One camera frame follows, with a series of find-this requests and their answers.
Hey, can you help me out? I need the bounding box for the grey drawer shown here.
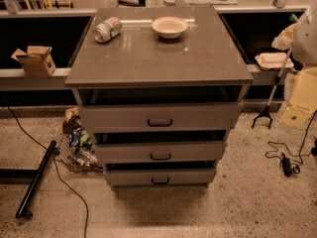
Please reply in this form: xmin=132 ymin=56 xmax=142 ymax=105
xmin=78 ymin=103 xmax=242 ymax=133
xmin=104 ymin=168 xmax=216 ymax=187
xmin=94 ymin=141 xmax=226 ymax=164

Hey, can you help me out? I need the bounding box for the white robot base body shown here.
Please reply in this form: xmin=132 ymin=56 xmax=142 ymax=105
xmin=292 ymin=3 xmax=317 ymax=65

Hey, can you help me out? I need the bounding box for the grey drawer cabinet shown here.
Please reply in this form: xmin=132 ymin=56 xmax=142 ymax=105
xmin=64 ymin=6 xmax=255 ymax=190

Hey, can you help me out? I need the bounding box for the open cardboard box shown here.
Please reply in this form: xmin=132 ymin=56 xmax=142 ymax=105
xmin=11 ymin=46 xmax=55 ymax=78

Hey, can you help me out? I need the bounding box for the white paper bowl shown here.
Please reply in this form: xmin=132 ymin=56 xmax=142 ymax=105
xmin=152 ymin=17 xmax=188 ymax=40

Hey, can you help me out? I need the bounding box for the crushed green soda can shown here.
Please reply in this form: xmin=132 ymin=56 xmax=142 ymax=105
xmin=95 ymin=17 xmax=122 ymax=44

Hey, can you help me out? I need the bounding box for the reacher grabber tool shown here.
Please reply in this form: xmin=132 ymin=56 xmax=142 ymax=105
xmin=252 ymin=49 xmax=292 ymax=129

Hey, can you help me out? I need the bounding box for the white takeout container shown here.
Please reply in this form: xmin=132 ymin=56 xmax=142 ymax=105
xmin=255 ymin=53 xmax=286 ymax=70

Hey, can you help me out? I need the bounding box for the yellow plastic bin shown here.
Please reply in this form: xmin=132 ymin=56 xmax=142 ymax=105
xmin=280 ymin=66 xmax=317 ymax=127

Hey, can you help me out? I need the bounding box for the black metal table leg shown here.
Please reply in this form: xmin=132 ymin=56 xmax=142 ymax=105
xmin=15 ymin=141 xmax=56 ymax=219

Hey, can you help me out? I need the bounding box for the wire basket with trash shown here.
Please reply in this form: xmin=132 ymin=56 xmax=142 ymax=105
xmin=55 ymin=107 xmax=103 ymax=173

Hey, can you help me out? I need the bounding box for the black floor cable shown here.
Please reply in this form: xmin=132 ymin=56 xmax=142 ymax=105
xmin=2 ymin=96 xmax=90 ymax=238

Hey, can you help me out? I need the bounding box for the black power adapter with cord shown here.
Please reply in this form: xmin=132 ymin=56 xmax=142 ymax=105
xmin=264 ymin=113 xmax=317 ymax=178

